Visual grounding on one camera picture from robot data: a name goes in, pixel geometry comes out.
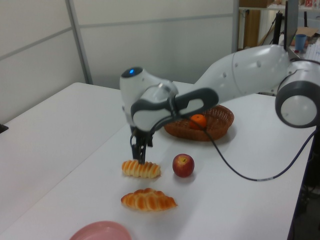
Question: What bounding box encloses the braided toy bread loaf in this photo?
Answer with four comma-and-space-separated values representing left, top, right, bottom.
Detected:
120, 187, 178, 213

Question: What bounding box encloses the blue cup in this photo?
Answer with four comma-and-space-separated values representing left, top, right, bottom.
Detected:
295, 34, 308, 52

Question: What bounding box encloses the open cardboard box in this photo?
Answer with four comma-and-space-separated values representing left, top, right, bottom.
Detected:
296, 26, 320, 39

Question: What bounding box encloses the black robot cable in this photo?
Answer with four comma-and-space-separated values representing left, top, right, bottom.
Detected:
149, 113, 318, 182

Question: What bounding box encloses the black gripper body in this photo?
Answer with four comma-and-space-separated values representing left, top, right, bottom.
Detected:
129, 126, 154, 148

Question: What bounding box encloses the black monitor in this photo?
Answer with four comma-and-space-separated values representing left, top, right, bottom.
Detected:
284, 0, 300, 51

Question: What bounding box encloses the red toy apple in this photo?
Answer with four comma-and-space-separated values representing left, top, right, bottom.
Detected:
172, 153, 196, 179

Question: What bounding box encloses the brown cardboard panel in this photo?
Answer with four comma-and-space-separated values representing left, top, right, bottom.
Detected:
243, 9, 261, 49

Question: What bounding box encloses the white keyboard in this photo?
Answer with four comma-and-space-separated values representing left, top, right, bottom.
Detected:
305, 41, 320, 63

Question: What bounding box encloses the toy orange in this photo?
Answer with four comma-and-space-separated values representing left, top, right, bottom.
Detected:
189, 114, 208, 131

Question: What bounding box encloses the brown woven basket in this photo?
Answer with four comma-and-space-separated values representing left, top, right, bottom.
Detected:
163, 104, 235, 143

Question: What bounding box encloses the striped spiral toy bread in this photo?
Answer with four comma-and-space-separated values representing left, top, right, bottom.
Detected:
121, 159, 162, 180

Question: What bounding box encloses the pink plate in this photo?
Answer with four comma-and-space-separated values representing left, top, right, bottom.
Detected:
68, 220, 133, 240

